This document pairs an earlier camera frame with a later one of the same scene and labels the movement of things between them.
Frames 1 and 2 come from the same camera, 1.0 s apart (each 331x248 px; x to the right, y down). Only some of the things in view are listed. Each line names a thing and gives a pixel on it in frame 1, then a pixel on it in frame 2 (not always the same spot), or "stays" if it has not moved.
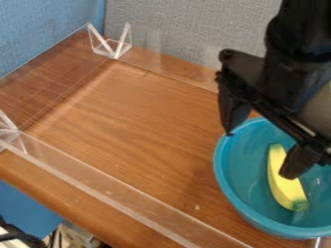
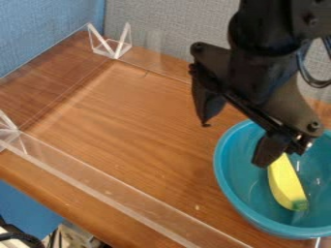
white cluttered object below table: [67, 236] stays
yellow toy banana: [290, 189] stays
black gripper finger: [302, 161] → [270, 146]
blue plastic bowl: [246, 185] stays
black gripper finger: [235, 109] → [210, 101]
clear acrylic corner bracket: [107, 46] stays
